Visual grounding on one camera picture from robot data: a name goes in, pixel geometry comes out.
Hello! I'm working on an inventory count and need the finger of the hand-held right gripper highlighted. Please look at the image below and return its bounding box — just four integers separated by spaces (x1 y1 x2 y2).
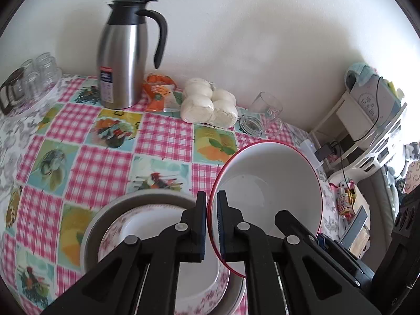
317 234 375 289

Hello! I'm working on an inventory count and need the white plastic box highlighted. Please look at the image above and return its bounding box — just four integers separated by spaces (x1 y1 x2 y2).
300 139 322 168

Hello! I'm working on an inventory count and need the white round tray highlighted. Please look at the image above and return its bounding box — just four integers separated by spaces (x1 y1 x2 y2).
5 79 61 119

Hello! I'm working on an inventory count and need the teal cloth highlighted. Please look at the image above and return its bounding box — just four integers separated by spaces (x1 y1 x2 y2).
346 62 378 86

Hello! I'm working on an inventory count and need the orange snack packet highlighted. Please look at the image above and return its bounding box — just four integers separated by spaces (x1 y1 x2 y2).
143 73 178 112

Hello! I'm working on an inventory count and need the stainless steel plate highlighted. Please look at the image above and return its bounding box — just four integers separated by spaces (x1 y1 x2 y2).
80 193 246 315

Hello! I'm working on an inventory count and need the pink checked tablecloth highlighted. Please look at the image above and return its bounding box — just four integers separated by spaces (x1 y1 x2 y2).
0 74 329 315

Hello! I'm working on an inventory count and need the colourful snack packet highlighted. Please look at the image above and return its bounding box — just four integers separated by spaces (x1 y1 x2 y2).
336 184 356 217

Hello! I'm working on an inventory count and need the bag of steamed buns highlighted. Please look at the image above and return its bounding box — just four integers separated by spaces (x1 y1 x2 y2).
180 78 239 128

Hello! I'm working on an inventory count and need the glass teapot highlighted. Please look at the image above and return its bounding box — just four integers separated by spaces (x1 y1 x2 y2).
0 67 27 115

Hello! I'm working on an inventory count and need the strawberry print bowl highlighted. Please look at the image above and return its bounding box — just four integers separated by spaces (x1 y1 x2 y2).
207 141 324 278

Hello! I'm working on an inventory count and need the white shelf rack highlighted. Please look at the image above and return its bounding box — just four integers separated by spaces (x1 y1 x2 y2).
308 90 409 187

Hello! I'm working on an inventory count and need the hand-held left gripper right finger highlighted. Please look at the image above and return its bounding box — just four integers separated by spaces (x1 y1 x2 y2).
215 190 383 315

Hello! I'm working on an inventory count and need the stainless steel thermos jug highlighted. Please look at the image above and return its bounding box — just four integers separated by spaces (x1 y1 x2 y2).
98 0 168 109

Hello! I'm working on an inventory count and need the grey flat device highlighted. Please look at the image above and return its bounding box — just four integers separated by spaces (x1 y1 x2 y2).
341 205 370 246

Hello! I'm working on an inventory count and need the black charger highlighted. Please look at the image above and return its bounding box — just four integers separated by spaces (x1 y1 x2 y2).
315 142 342 163

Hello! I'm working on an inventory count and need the pink floral rim plate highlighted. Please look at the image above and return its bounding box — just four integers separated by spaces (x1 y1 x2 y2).
97 203 230 315

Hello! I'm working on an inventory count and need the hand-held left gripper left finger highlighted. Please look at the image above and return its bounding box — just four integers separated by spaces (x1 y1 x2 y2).
39 190 208 315

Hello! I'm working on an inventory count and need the grey printed box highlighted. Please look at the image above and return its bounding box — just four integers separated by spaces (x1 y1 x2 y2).
344 69 407 138

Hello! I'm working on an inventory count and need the plain glass mug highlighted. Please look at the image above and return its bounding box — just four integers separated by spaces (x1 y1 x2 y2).
239 114 284 137

